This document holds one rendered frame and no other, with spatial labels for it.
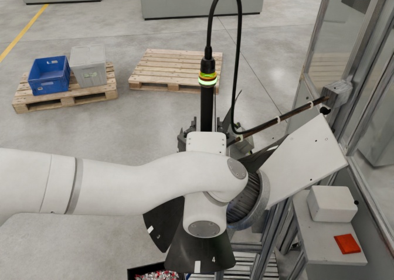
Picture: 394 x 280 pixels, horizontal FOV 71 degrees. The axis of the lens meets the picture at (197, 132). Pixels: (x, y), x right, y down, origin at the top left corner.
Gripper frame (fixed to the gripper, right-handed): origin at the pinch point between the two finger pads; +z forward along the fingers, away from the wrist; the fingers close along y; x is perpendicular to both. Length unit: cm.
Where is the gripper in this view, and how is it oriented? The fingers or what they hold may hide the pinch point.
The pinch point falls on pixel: (206, 124)
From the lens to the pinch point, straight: 76.1
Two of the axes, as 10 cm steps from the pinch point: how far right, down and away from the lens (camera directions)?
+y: 10.0, 0.3, -0.3
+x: 0.0, -7.5, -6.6
